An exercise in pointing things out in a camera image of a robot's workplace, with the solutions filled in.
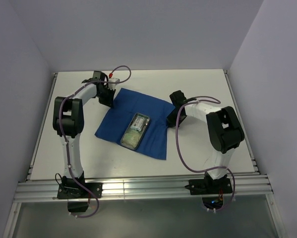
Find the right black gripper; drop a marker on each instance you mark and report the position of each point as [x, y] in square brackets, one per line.
[176, 118]

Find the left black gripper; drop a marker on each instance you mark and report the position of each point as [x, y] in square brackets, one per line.
[106, 96]

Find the blue surgical cloth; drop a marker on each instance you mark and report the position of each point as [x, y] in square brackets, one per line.
[126, 104]

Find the metal instrument tray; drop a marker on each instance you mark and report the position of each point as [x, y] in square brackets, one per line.
[141, 132]

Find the white teal gauze packet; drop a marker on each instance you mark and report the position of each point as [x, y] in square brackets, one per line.
[139, 122]

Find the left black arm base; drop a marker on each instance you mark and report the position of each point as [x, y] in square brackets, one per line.
[78, 198]

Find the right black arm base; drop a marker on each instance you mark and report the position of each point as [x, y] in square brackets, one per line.
[209, 186]

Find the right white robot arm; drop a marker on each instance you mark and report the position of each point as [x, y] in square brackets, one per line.
[225, 134]

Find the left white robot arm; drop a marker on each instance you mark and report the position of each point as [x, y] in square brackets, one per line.
[68, 122]

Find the green printed glove packet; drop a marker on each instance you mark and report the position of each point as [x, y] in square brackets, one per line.
[131, 139]

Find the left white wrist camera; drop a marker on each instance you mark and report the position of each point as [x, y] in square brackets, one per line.
[112, 81]

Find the aluminium front rail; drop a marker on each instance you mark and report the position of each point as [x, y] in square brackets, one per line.
[139, 188]

